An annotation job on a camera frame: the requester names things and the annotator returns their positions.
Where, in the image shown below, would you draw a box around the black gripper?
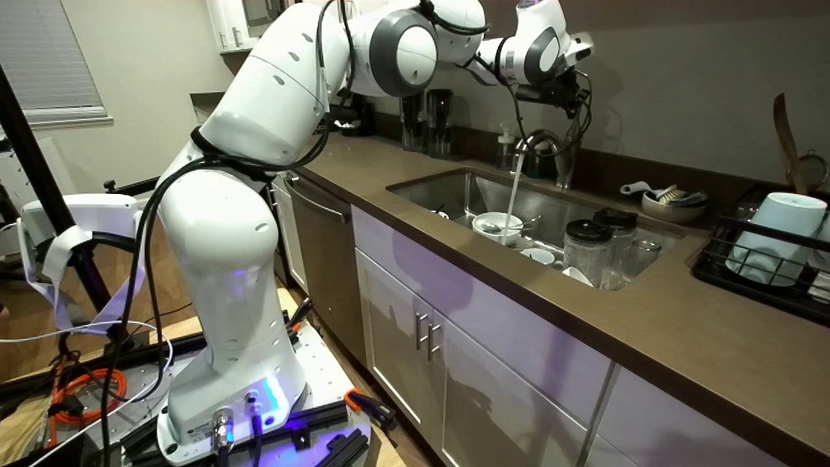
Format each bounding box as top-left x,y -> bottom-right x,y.
522,64 -> 596,134

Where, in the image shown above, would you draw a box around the curved steel kitchen faucet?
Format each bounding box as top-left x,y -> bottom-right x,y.
513,119 -> 584,195

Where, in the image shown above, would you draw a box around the running water stream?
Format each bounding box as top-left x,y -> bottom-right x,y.
502,151 -> 528,228

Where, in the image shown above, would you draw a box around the white dish brush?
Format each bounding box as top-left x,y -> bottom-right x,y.
618,176 -> 681,203

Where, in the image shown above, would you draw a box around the clear jar with black lid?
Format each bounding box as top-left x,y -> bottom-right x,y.
561,217 -> 614,287
594,204 -> 640,273

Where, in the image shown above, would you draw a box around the small bowl on counter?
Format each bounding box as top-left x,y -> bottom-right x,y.
638,185 -> 712,226

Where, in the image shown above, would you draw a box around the pump soap dispenser bottle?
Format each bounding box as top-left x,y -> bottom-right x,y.
396,87 -> 427,152
424,85 -> 457,158

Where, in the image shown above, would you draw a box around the large white bowl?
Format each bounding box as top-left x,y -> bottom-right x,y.
468,208 -> 528,248

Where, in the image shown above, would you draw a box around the clear drinking glass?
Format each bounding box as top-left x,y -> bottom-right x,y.
624,237 -> 667,281

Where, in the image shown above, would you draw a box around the stainless steel sink basin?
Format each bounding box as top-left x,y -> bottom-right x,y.
384,163 -> 686,294

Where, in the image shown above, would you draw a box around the brown wooden utensil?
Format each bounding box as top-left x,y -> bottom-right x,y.
769,90 -> 804,190

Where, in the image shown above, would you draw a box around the black countertop appliance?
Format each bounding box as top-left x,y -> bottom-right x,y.
330,87 -> 379,137

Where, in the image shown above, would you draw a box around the white container in rack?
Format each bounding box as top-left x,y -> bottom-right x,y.
727,190 -> 830,287

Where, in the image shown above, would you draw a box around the lavender lower cabinets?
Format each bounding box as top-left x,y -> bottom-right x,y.
348,203 -> 786,467

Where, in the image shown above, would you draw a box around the brown dishwasher front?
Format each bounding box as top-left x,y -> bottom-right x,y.
271,172 -> 367,364

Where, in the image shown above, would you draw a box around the orange and black clamp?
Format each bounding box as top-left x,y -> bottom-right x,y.
341,386 -> 402,433

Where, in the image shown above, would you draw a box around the white window blind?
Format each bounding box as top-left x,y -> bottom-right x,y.
0,0 -> 112,124

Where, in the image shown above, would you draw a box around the black tripod pole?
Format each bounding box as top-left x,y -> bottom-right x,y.
0,64 -> 117,316

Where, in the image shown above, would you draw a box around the black wire dish rack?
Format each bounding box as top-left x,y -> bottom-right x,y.
690,190 -> 830,330

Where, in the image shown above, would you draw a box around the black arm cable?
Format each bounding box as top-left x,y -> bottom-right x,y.
309,0 -> 361,155

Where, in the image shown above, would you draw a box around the silver cabinet door handle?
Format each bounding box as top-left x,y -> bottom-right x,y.
424,320 -> 445,364
411,308 -> 431,356

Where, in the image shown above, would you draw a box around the silver bar handle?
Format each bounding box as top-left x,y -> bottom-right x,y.
288,180 -> 350,220

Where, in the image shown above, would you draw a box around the thick black power cable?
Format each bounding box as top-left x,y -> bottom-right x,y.
96,148 -> 267,467

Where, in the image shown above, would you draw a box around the orange cable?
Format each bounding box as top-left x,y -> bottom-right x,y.
44,365 -> 134,449

